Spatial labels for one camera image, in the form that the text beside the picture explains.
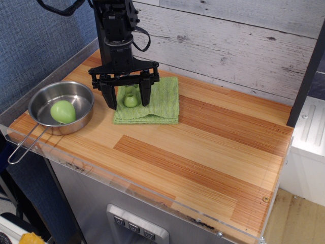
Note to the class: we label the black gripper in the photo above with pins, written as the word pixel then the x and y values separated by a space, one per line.
pixel 120 67

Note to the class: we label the green handled grey spatula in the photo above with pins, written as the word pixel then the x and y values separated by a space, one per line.
pixel 130 99

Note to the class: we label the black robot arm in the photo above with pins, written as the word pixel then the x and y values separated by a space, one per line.
pixel 115 23

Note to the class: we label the green folded towel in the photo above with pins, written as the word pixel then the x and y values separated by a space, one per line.
pixel 163 107

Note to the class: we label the green pear toy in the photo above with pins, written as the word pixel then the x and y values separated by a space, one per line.
pixel 63 112

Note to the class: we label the silver button panel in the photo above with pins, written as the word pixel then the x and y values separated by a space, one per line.
pixel 127 227

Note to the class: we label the clear acrylic edge guard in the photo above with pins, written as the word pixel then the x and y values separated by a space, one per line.
pixel 213 179

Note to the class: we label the brass screw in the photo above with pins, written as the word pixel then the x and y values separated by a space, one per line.
pixel 265 199

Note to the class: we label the yellow object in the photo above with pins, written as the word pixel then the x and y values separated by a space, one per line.
pixel 31 238

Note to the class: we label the white ribbed box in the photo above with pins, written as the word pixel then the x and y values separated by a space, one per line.
pixel 308 134

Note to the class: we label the steel pan with wire handle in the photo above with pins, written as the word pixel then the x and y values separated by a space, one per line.
pixel 39 107

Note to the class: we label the dark grey right post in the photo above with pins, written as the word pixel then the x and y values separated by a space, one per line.
pixel 307 80

